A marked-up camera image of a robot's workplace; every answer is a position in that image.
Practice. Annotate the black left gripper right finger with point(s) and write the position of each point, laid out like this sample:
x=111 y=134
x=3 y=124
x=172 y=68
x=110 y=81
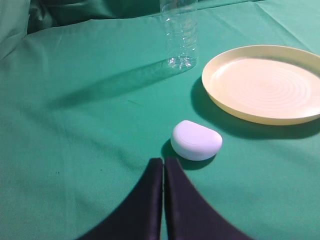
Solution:
x=188 y=215

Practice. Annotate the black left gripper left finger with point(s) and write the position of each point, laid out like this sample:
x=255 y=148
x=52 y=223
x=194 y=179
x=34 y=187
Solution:
x=139 y=216

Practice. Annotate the pale yellow round plate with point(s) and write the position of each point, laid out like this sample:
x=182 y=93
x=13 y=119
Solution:
x=265 y=84

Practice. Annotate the clear empty plastic bottle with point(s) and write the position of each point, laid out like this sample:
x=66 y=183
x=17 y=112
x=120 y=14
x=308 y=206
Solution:
x=179 y=18

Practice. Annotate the white rounded plastic case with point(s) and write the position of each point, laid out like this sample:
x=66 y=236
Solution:
x=195 y=142

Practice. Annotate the green table cloth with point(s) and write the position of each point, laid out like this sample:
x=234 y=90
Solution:
x=84 y=106

